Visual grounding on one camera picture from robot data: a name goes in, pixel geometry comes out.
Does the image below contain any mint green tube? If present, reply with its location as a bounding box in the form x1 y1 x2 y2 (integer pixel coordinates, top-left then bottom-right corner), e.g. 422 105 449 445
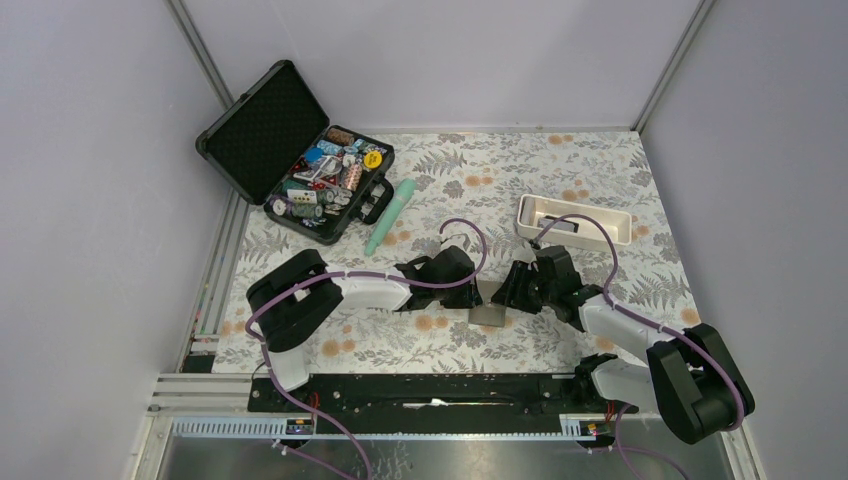
364 178 417 257

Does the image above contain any taupe leather card holder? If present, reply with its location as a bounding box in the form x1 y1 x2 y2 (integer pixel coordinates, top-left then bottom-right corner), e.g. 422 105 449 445
468 280 506 328

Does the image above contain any black poker chip case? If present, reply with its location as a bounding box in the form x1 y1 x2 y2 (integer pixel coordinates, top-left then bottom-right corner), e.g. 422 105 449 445
195 60 395 245

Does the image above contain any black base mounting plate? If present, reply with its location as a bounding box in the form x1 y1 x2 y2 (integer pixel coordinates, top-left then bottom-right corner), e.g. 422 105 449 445
247 373 623 439

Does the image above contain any playing card deck box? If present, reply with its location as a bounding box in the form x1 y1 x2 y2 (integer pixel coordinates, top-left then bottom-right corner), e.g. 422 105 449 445
286 189 319 204

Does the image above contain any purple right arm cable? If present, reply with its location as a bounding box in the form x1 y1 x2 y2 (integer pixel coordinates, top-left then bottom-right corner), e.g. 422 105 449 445
531 213 750 480

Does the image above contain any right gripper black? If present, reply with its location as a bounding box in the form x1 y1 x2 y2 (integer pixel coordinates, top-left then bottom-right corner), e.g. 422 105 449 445
490 260 557 316

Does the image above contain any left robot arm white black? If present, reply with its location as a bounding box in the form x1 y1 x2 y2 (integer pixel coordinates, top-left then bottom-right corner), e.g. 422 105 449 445
245 246 483 411

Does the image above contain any card in white tray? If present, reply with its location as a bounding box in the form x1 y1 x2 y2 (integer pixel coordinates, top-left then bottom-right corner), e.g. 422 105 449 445
546 219 579 233

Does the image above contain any floral patterned table mat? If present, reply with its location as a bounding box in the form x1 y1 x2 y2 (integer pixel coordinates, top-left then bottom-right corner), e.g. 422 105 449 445
211 131 718 376

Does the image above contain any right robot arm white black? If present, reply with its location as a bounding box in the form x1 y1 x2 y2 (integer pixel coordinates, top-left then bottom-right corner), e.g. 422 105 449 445
491 246 756 444

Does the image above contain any white rectangular tray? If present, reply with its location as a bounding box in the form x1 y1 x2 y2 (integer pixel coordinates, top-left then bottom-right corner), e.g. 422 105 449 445
515 194 633 253

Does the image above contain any yellow poker chip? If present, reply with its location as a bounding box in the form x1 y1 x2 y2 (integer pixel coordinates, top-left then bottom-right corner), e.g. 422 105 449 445
362 150 383 170

